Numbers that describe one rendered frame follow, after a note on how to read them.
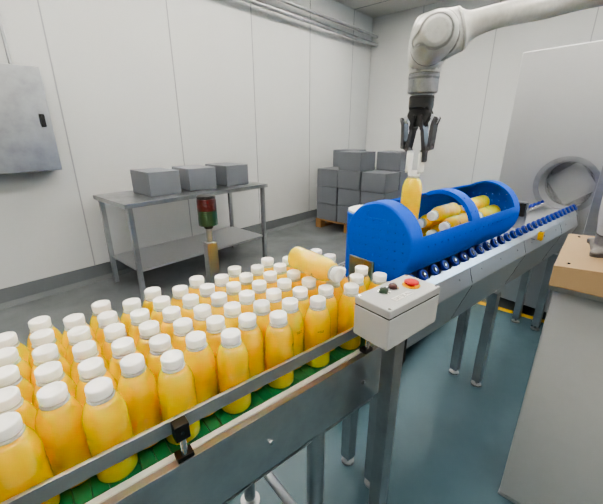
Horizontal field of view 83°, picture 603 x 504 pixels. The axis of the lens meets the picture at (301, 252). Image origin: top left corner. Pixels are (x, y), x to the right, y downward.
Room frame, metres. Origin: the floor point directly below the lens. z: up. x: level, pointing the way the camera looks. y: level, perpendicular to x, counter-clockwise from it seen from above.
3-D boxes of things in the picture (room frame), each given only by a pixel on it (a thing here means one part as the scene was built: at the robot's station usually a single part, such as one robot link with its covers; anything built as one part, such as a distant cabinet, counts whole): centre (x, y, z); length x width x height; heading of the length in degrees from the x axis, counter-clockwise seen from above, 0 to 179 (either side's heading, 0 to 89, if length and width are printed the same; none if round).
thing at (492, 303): (1.70, -1.07, 0.31); 0.06 x 0.06 x 0.63; 39
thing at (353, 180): (5.31, -0.96, 0.59); 1.20 x 0.80 x 1.19; 48
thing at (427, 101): (1.16, -0.38, 1.52); 0.08 x 0.07 x 0.09; 39
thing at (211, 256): (1.13, 0.32, 0.55); 0.04 x 0.04 x 1.10; 39
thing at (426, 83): (1.16, -0.38, 1.59); 0.09 x 0.09 x 0.06
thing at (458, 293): (1.75, -1.02, 0.79); 2.17 x 0.29 x 0.34; 129
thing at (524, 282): (2.43, -1.74, 0.31); 0.06 x 0.06 x 0.63; 39
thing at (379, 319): (0.74, -0.23, 1.05); 0.20 x 0.10 x 0.10; 129
